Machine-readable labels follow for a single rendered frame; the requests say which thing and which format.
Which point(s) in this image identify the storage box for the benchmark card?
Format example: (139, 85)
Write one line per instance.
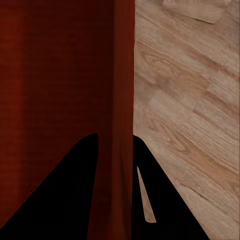
(66, 72)

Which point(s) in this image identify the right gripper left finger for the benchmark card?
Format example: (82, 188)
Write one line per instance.
(59, 208)

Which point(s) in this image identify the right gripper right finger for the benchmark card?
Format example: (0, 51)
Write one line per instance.
(174, 219)

